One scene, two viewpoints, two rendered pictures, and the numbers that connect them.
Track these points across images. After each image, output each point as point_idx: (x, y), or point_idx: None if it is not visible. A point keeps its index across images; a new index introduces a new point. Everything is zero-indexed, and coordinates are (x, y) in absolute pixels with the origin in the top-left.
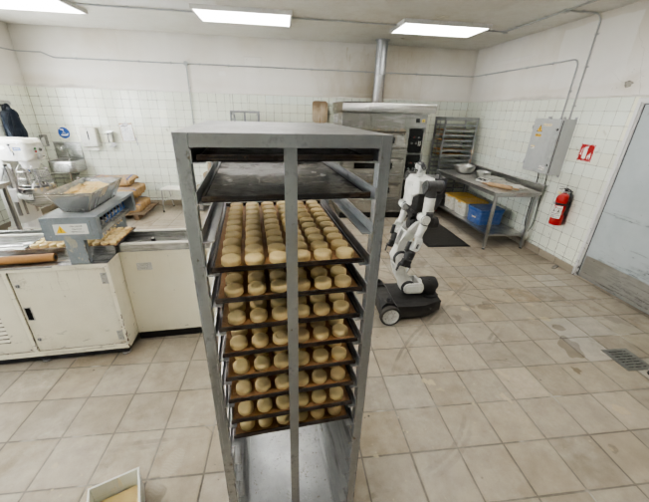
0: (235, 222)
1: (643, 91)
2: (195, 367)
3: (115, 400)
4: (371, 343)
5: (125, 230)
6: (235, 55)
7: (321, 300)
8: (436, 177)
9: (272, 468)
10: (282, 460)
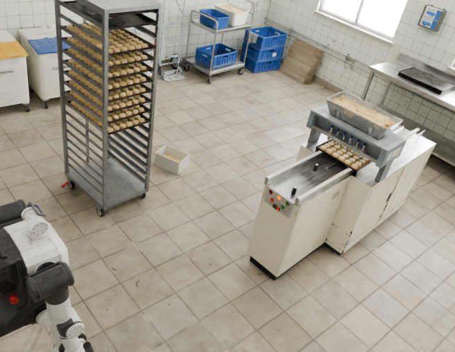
0: (125, 33)
1: None
2: (227, 225)
3: (243, 194)
4: (86, 310)
5: (346, 160)
6: None
7: None
8: None
9: (115, 179)
10: (112, 182)
